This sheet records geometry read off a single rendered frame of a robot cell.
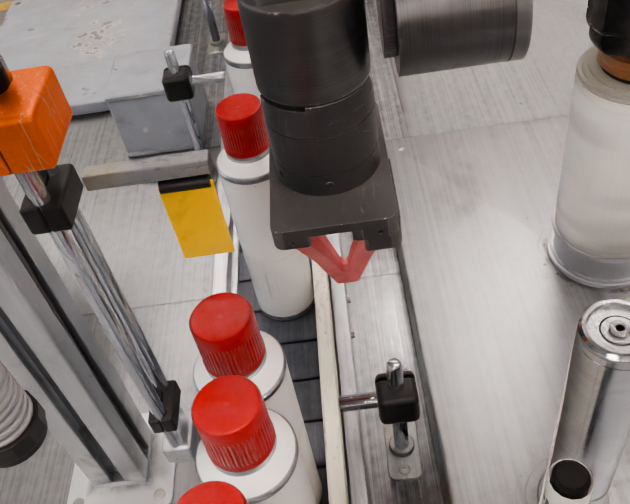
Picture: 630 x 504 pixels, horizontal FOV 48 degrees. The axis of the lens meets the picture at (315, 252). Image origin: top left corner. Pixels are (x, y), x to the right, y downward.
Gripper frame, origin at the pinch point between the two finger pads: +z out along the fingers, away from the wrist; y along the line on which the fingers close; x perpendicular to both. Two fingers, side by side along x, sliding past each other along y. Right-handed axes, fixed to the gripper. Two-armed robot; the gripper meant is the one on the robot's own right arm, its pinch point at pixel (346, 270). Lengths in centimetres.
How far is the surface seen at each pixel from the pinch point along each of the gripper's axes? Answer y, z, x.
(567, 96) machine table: 41, 19, -28
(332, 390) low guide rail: -2.1, 10.3, 2.3
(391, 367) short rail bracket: -3.0, 7.0, -2.1
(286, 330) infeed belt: 6.6, 13.9, 6.2
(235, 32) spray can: 24.3, -4.4, 7.0
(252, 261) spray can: 8.3, 6.7, 7.6
